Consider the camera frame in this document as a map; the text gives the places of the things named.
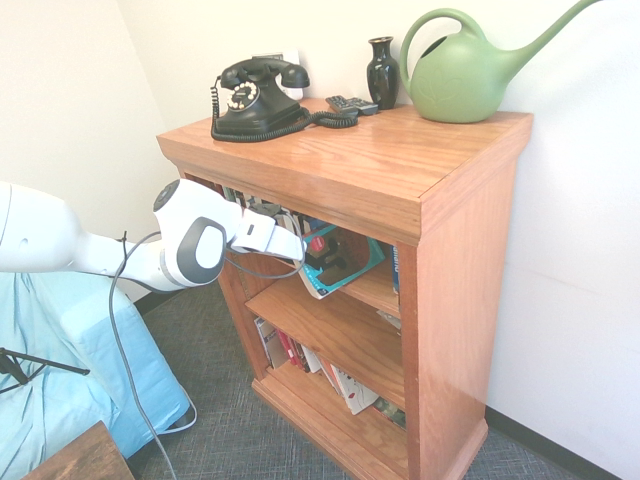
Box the black vase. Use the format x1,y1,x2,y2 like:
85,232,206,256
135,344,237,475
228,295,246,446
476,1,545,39
367,35,400,111

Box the dark wrist camera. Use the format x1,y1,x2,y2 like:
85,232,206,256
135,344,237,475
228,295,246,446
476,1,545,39
243,198,286,219

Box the light blue cloth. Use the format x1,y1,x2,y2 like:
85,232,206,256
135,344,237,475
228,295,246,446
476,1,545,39
0,269,197,480

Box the large gray book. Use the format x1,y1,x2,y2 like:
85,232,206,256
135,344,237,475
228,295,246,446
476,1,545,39
253,315,291,371

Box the gray arm cable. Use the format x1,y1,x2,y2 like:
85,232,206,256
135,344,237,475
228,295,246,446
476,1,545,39
107,212,306,480

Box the green watering can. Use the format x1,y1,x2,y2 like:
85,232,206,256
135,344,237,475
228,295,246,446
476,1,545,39
398,0,606,125

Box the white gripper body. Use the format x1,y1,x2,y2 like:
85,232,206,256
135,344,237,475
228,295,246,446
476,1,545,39
230,208,308,262

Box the white curved base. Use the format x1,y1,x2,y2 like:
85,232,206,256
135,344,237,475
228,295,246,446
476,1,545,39
162,397,198,435

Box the camouflage cover book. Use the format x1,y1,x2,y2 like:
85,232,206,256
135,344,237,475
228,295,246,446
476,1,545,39
372,397,407,432

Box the white book with red marks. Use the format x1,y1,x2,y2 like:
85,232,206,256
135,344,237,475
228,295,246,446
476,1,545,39
327,363,381,416

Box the teal and red book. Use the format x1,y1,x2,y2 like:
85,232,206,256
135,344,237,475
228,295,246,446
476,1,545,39
298,223,387,301

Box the blue Thailand book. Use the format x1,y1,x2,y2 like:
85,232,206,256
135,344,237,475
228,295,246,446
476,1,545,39
388,243,401,296

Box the black tripod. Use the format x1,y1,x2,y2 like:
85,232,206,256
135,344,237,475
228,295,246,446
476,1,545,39
0,347,92,396

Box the loose printed papers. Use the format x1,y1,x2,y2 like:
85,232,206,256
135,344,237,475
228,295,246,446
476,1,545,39
375,308,402,332

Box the black rotary telephone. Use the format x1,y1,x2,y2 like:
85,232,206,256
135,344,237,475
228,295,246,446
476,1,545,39
209,57,360,144

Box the plain white book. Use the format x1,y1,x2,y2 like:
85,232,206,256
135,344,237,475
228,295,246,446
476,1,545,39
301,344,323,375

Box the wooden bookshelf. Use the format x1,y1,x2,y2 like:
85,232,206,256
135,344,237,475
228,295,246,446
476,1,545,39
156,97,535,480

